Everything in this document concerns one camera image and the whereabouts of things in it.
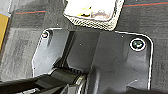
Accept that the green ringed base indicator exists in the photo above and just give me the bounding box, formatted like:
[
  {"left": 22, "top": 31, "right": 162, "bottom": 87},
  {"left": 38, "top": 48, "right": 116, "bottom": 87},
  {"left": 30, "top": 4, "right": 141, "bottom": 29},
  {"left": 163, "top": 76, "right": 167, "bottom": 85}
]
[{"left": 130, "top": 37, "right": 147, "bottom": 52}]

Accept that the wooden door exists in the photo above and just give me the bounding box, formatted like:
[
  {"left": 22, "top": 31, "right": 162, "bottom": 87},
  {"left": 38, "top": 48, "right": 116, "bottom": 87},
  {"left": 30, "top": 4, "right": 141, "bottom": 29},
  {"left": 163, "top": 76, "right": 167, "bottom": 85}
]
[{"left": 0, "top": 13, "right": 11, "bottom": 48}]

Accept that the red base button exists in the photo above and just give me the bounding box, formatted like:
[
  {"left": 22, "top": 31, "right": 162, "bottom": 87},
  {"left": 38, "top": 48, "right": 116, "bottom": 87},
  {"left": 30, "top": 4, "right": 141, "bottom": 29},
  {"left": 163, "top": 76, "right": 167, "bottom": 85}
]
[{"left": 42, "top": 31, "right": 50, "bottom": 39}]

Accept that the grey robot torso limb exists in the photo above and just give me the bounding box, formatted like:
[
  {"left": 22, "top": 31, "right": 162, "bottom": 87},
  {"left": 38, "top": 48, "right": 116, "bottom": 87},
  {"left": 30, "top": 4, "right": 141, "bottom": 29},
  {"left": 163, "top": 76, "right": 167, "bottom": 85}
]
[{"left": 0, "top": 65, "right": 101, "bottom": 94}]

